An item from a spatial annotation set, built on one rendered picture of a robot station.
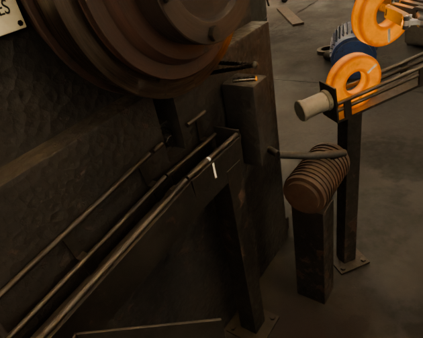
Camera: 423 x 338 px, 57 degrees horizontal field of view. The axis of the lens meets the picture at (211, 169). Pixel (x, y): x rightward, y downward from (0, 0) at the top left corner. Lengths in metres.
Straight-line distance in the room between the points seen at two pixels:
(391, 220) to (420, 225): 0.10
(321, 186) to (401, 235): 0.68
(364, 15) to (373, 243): 0.94
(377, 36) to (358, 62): 0.14
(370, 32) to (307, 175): 0.38
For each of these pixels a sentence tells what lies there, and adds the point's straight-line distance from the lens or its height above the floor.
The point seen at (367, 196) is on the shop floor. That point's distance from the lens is 1.87.
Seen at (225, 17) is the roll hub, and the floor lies 1.01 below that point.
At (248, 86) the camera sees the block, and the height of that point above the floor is 0.80.
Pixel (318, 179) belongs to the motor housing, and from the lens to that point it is 1.08.
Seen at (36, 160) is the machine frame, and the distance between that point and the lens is 0.70.
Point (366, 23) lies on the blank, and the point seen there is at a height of 0.89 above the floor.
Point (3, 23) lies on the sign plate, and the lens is 0.69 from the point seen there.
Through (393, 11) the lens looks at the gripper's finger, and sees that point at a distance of 0.94.
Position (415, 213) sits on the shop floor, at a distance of 1.81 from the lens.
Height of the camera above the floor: 1.16
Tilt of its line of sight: 33 degrees down
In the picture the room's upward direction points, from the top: 12 degrees counter-clockwise
